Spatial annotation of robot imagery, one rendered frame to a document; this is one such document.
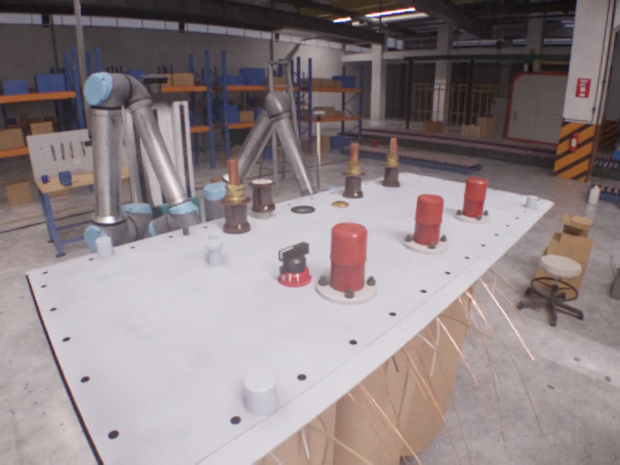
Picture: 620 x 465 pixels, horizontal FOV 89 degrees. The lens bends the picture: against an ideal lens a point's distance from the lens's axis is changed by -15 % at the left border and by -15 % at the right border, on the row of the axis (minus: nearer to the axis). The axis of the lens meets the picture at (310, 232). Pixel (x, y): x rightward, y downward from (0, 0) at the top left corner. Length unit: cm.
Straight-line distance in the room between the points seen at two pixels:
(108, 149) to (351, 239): 110
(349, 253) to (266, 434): 36
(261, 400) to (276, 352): 13
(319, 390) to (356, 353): 10
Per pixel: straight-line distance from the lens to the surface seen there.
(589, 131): 1112
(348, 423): 121
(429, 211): 94
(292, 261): 75
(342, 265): 69
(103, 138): 152
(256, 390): 46
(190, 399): 53
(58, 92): 854
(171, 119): 203
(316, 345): 60
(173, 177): 155
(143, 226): 175
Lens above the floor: 173
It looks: 21 degrees down
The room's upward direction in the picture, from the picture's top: straight up
